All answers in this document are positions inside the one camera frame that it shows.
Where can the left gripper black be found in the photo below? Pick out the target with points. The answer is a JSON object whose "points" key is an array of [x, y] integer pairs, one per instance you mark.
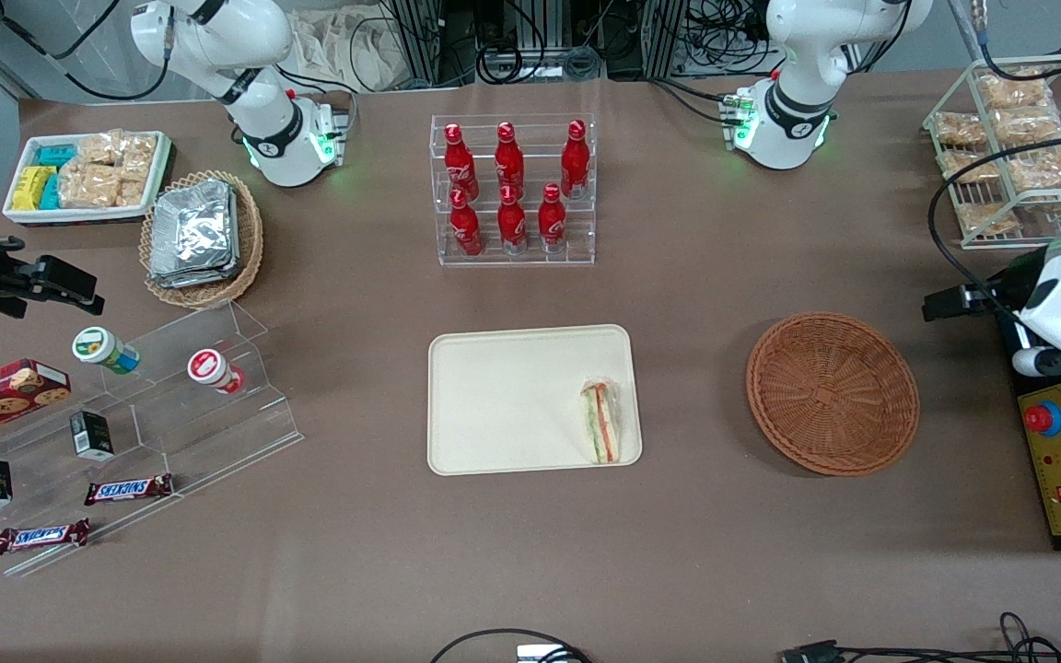
{"points": [[1009, 292]]}

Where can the triangle sandwich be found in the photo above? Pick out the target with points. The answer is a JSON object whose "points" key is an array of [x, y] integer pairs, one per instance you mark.
{"points": [[601, 424]]}

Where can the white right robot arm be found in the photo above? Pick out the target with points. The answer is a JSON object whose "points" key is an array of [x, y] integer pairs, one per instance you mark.
{"points": [[254, 37]]}

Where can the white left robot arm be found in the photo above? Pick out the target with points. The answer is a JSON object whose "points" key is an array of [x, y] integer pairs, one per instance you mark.
{"points": [[798, 120]]}

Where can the white rectangular snack tray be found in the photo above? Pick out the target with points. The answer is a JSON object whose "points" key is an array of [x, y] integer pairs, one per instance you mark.
{"points": [[24, 216]]}

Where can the brown round wicker basket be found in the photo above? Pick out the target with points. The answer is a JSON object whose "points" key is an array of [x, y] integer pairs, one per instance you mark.
{"points": [[830, 396]]}

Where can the light tan wicker basket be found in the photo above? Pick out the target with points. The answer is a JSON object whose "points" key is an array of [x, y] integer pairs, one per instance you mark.
{"points": [[250, 239]]}

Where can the beige plastic tray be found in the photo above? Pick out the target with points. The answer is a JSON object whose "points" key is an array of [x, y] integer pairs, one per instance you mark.
{"points": [[512, 401]]}

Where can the green lid white cup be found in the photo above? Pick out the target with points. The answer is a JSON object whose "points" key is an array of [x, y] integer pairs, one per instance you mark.
{"points": [[98, 347]]}

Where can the teal snack pack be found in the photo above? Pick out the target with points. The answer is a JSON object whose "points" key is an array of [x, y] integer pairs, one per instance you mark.
{"points": [[51, 193], [56, 155]]}

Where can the clear bagged fried snack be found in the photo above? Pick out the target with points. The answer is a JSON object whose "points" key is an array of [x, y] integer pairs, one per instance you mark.
{"points": [[970, 168], [986, 219], [1028, 124], [1014, 89], [1046, 170], [961, 129]]}

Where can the clear rice cracker bag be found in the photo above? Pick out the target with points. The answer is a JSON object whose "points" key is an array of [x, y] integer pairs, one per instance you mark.
{"points": [[132, 191], [88, 187], [100, 147], [139, 152]]}

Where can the yellow snack pack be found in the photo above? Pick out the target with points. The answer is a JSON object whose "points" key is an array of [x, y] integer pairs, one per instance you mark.
{"points": [[31, 187]]}

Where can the silver foil pouch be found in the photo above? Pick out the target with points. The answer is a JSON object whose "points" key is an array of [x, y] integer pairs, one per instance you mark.
{"points": [[192, 226], [190, 281]]}

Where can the red tartan cookie box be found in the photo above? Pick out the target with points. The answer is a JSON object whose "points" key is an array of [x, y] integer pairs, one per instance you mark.
{"points": [[1, 401]]}

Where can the red emergency stop button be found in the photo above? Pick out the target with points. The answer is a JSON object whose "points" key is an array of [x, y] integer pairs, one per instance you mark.
{"points": [[1044, 419]]}

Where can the red lid white cup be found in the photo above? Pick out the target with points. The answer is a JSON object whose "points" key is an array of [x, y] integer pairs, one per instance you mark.
{"points": [[208, 366]]}

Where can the clear acrylic stepped shelf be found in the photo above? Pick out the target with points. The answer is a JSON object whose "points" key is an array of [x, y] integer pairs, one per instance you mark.
{"points": [[208, 433]]}

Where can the brown Snickers bar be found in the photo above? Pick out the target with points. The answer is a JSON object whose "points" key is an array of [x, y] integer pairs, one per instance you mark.
{"points": [[42, 536], [128, 490]]}

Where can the white crumpled cloth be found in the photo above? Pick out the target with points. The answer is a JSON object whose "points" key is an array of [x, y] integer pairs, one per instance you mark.
{"points": [[328, 46]]}

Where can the red cola bottle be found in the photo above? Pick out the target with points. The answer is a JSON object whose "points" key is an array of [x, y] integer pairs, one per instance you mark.
{"points": [[512, 226], [460, 166], [466, 230], [552, 223], [509, 161], [575, 161]]}

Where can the clear acrylic bottle rack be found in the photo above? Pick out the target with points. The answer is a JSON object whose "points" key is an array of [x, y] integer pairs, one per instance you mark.
{"points": [[530, 260]]}

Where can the small white device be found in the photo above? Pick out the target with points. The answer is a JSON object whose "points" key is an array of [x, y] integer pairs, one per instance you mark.
{"points": [[540, 654]]}

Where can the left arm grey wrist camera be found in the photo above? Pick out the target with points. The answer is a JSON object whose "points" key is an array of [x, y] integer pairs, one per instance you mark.
{"points": [[1028, 362]]}

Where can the aluminium frame post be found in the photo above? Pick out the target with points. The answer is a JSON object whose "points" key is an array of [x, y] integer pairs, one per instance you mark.
{"points": [[415, 41], [664, 37]]}

